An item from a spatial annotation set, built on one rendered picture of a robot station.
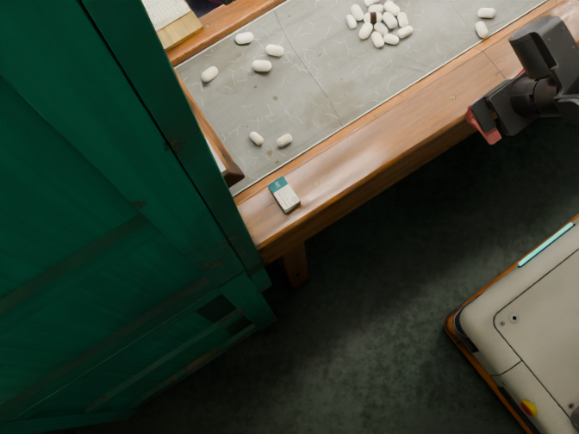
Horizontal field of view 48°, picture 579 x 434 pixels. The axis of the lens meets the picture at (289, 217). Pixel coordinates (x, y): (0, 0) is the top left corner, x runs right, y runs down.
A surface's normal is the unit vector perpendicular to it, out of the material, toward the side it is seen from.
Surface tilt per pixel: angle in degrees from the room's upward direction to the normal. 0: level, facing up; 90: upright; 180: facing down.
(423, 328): 0
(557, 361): 0
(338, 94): 0
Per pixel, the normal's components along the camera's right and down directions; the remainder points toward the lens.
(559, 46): 0.18, 0.06
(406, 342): -0.04, -0.25
